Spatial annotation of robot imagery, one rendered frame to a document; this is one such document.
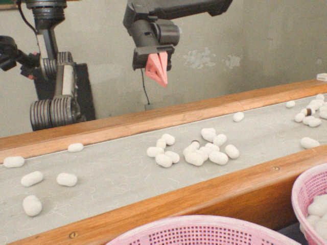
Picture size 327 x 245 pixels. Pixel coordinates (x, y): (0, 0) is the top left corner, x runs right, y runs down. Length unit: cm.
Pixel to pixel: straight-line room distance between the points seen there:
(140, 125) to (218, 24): 239
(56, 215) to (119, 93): 227
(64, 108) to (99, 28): 174
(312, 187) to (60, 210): 37
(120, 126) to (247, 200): 39
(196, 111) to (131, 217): 46
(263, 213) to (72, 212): 28
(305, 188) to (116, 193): 28
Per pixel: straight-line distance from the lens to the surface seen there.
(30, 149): 67
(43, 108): 92
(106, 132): 68
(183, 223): 34
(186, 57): 284
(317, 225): 40
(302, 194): 44
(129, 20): 80
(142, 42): 71
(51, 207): 47
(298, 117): 74
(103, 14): 260
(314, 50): 249
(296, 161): 49
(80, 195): 47
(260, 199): 43
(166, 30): 77
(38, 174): 54
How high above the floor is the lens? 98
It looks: 19 degrees down
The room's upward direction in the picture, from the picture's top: 4 degrees counter-clockwise
